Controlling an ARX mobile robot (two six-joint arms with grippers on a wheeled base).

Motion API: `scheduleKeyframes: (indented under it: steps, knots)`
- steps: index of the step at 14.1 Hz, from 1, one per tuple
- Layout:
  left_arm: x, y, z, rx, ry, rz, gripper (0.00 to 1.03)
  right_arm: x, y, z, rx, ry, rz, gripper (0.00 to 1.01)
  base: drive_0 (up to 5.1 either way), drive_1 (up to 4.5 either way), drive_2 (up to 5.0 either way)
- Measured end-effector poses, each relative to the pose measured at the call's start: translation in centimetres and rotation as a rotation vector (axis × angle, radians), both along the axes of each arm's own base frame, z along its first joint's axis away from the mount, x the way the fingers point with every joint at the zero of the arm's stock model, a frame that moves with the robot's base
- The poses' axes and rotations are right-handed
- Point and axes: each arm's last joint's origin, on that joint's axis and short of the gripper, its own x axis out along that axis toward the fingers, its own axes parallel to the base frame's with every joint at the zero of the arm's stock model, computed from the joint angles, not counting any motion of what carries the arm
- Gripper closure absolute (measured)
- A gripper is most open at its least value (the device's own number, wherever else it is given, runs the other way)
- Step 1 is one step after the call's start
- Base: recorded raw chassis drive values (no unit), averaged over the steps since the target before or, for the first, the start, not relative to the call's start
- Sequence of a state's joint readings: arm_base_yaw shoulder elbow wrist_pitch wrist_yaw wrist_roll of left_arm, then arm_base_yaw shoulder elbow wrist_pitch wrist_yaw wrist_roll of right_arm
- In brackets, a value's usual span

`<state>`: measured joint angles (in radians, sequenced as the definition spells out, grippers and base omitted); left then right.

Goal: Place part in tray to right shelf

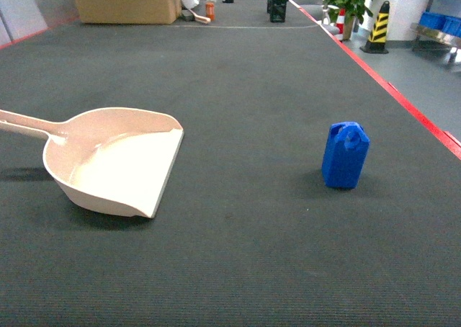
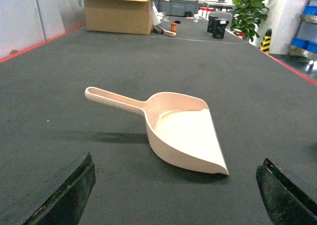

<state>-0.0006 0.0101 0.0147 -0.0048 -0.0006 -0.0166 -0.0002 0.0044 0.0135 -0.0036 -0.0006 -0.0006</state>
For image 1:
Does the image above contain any metal shelf rack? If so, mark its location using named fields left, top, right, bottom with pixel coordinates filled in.
left=411, top=0, right=460, bottom=66

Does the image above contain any wooden handled brush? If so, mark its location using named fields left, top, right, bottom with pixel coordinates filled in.
left=182, top=8, right=211, bottom=24

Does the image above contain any blue plastic part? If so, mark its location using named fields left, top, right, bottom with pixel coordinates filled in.
left=321, top=122, right=370, bottom=189

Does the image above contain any blue storage bin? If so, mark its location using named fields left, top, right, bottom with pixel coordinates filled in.
left=419, top=12, right=446, bottom=31

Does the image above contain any red white traffic cone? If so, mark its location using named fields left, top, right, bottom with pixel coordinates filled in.
left=336, top=9, right=346, bottom=40

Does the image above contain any black crate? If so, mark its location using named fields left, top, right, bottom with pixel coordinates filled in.
left=267, top=0, right=289, bottom=23

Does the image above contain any beige plastic dustpan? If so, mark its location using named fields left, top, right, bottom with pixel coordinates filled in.
left=1, top=107, right=184, bottom=219

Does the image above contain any red table frame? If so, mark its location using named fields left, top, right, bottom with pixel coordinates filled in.
left=247, top=4, right=460, bottom=176

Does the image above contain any yellow black traffic cone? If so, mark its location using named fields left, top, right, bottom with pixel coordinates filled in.
left=360, top=1, right=390, bottom=54

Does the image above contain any cardboard box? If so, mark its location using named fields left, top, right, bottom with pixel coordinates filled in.
left=75, top=0, right=181, bottom=24

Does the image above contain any orange bottle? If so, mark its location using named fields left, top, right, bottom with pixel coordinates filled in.
left=205, top=1, right=215, bottom=22

